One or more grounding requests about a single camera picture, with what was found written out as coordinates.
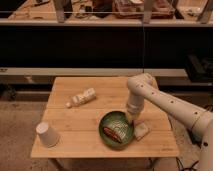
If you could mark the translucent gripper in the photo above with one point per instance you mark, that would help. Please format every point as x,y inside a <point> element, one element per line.
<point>125,125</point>

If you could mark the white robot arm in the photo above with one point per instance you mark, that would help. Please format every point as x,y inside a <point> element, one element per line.
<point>195,118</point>

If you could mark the green ceramic bowl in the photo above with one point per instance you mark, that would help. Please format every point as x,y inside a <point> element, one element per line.
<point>106,121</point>

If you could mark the red sausage in bowl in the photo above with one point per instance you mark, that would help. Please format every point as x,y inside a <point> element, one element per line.
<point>112,134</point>

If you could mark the white sponge block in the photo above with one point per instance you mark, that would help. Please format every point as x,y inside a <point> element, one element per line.
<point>142,130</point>

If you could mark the white plastic bottle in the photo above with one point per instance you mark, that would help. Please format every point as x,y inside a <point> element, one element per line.
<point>82,98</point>

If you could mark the wooden table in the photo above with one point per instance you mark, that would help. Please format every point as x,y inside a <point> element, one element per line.
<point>78,126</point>

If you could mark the black equipment box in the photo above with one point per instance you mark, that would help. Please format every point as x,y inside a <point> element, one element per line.
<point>199,69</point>

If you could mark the long workbench shelf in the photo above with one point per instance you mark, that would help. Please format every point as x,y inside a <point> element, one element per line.
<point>12,71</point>

